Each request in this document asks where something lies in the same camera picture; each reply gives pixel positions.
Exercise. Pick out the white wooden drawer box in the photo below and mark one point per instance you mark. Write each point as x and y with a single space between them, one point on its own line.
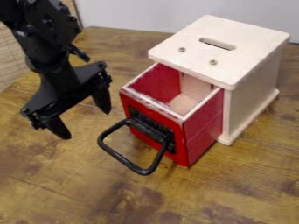
236 56

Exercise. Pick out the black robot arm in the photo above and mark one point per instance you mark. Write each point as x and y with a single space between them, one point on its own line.
45 29

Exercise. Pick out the red drawer front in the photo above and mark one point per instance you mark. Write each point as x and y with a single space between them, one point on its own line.
181 102

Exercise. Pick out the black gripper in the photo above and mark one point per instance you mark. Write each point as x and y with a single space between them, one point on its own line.
66 86

